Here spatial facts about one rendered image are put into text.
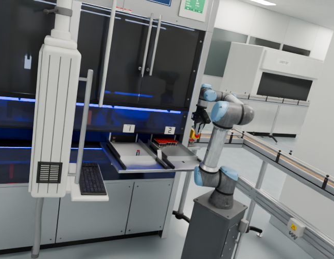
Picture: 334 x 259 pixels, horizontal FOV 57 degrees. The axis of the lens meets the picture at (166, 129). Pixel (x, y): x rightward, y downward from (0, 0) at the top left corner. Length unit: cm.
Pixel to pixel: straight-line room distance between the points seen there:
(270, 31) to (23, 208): 788
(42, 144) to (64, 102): 23
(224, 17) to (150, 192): 615
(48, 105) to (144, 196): 132
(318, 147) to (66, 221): 234
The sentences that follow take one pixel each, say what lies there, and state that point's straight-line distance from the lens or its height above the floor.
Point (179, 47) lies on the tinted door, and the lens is 231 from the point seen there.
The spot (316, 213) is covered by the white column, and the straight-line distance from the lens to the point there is 335.
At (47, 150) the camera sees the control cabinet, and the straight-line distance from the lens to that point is 161.
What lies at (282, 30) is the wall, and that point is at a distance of 940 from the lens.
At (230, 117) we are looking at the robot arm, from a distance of 166.
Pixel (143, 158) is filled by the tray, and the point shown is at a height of 90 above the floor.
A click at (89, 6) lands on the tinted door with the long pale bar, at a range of 208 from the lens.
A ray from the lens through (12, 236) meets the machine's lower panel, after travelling 251.
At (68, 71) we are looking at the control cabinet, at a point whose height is 146.
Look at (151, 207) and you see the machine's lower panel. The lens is 268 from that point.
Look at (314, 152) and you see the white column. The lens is 331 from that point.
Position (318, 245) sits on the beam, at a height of 48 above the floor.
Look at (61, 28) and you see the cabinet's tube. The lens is 170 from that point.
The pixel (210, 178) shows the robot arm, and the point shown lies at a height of 97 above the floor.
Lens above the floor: 168
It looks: 16 degrees down
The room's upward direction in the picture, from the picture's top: 11 degrees clockwise
